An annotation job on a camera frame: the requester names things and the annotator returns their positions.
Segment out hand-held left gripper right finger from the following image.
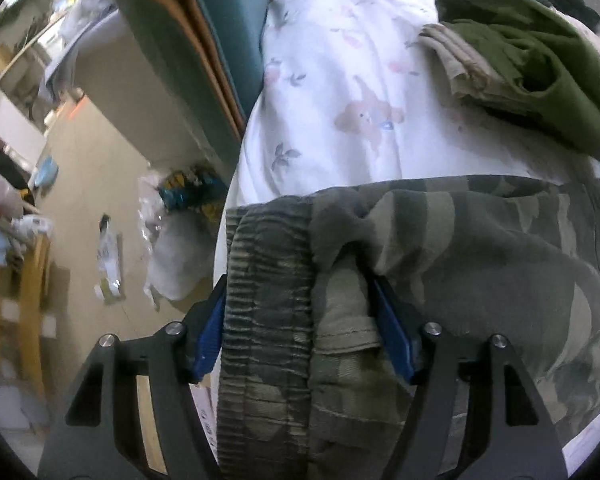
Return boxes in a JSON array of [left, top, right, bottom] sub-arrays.
[[367, 275, 568, 480]]

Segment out olive green garment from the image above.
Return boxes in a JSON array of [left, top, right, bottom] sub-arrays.
[[434, 0, 600, 166]]

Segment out brown board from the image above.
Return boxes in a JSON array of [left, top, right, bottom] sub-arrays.
[[75, 0, 246, 141]]

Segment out flat packet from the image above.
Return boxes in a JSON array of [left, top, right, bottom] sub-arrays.
[[94, 214, 127, 306]]

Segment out beige folded garment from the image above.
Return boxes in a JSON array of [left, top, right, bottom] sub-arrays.
[[419, 22, 546, 126]]

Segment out dark green garment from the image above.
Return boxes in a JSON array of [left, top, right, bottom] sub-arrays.
[[522, 0, 600, 28]]

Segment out light blue object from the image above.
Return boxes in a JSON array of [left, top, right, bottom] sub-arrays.
[[34, 156, 60, 189]]

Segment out clear plastic bag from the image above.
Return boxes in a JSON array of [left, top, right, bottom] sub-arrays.
[[139, 160, 231, 226]]

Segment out white plastic bag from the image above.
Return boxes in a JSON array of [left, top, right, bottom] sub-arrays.
[[144, 215, 227, 307]]

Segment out white floral bed sheet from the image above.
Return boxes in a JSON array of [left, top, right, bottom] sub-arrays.
[[187, 0, 600, 466]]

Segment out camouflage pants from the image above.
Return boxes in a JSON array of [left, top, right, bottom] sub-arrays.
[[215, 174, 600, 480]]

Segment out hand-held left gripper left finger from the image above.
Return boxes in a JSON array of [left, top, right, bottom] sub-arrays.
[[37, 272, 231, 480]]

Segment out wooden chair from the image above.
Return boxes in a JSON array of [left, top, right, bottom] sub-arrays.
[[0, 205, 55, 401]]

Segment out cluttered shelf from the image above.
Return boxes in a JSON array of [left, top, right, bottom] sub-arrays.
[[0, 0, 118, 133]]

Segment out teal bed headboard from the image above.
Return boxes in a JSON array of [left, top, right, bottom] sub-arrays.
[[115, 0, 291, 181]]

